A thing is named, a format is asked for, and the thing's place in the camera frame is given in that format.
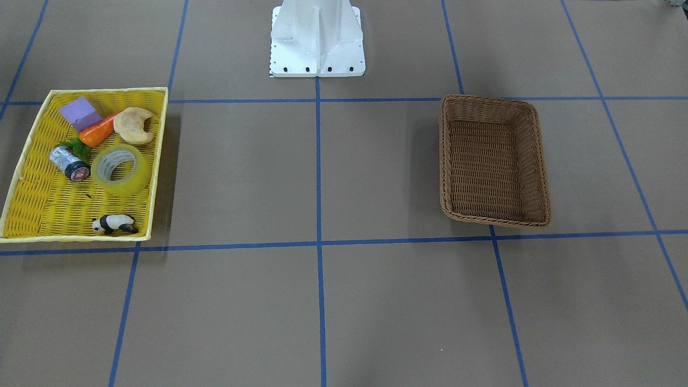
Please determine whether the yellow tape roll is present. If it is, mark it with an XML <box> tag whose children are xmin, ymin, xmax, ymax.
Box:
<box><xmin>91</xmin><ymin>144</ymin><xmax>152</xmax><ymax>197</ymax></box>

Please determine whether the brown wicker basket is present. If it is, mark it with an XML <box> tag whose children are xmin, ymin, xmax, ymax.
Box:
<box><xmin>438</xmin><ymin>95</ymin><xmax>552</xmax><ymax>230</ymax></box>

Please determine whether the yellow woven basket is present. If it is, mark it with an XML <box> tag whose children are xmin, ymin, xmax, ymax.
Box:
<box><xmin>2</xmin><ymin>87</ymin><xmax>169</xmax><ymax>243</ymax></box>

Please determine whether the toy croissant bread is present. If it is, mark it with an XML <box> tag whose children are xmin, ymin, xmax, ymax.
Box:
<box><xmin>113</xmin><ymin>107</ymin><xmax>155</xmax><ymax>145</ymax></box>

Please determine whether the toy panda figure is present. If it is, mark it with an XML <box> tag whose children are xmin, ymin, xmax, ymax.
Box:
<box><xmin>91</xmin><ymin>214</ymin><xmax>139</xmax><ymax>235</ymax></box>

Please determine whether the orange toy carrot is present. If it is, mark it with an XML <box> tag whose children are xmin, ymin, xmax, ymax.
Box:
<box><xmin>58</xmin><ymin>113</ymin><xmax>117</xmax><ymax>164</ymax></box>

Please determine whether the small silver can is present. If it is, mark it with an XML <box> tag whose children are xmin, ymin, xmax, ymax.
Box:
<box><xmin>48</xmin><ymin>146</ymin><xmax>90</xmax><ymax>183</ymax></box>

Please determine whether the purple foam block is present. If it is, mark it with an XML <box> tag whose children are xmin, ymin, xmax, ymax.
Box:
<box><xmin>59</xmin><ymin>96</ymin><xmax>103</xmax><ymax>134</ymax></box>

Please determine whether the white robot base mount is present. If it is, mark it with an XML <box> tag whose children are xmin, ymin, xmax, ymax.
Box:
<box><xmin>269</xmin><ymin>1</ymin><xmax>366</xmax><ymax>78</ymax></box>

